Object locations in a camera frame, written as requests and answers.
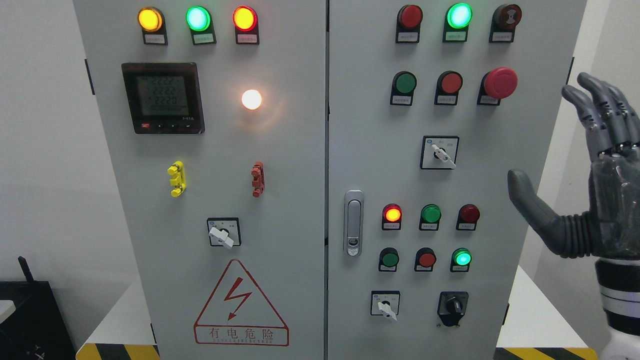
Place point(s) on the gray robotic right hand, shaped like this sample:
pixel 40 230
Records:
pixel 610 228

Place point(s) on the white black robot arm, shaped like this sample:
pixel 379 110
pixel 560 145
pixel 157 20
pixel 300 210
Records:
pixel 619 286

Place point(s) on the lit green push button lower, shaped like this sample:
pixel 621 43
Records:
pixel 461 259

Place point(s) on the green indicator light middle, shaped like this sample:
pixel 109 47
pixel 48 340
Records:
pixel 430 218

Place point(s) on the green indicator light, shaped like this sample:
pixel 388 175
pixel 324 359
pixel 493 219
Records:
pixel 199 21
pixel 456 25
pixel 430 218

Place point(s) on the red emergency stop button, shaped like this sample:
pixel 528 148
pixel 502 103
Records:
pixel 497 85

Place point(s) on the red push button lower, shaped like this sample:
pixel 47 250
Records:
pixel 424 260

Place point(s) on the red push button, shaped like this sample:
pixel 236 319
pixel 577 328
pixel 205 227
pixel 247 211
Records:
pixel 424 260
pixel 448 87

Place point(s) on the red push button upper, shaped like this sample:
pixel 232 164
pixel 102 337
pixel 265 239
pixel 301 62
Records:
pixel 448 87

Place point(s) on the lit red indicator light middle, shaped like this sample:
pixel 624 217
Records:
pixel 391 217

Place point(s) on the right cabinet door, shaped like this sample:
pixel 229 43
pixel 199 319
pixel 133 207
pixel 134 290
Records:
pixel 376 148

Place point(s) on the cabinet door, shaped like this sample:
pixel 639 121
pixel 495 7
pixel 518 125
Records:
pixel 376 148
pixel 283 230

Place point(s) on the dark red buzzer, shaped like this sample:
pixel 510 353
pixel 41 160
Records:
pixel 505 19

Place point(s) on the green push button upper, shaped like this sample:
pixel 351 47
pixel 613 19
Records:
pixel 403 86

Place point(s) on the green indicator light top right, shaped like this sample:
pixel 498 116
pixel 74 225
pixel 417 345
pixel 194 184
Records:
pixel 456 25

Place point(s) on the red indicator light top right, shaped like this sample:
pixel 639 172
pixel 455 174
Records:
pixel 409 19

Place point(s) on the red electric hazard warning sticker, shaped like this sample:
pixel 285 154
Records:
pixel 237 313

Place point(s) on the white glowing indicator light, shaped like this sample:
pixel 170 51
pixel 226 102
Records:
pixel 251 99

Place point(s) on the left cabinet door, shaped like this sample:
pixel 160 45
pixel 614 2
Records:
pixel 283 230

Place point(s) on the red indicator light top left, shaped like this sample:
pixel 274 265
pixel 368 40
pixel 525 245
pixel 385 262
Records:
pixel 246 25

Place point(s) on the green indicator light top left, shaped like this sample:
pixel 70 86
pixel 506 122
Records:
pixel 199 21

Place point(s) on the black digital power meter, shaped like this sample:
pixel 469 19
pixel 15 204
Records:
pixel 164 98

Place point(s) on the yellow indicator light top left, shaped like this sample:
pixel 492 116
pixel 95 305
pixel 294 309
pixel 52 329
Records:
pixel 153 26

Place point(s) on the black box with antenna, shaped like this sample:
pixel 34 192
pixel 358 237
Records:
pixel 36 329

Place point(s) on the black selector knob switch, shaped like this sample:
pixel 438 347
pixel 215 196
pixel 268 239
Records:
pixel 452 307

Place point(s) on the silver door latch handle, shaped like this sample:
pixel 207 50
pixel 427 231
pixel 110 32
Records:
pixel 352 222

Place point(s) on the left door gray rotary switch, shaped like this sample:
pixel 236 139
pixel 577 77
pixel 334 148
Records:
pixel 224 232

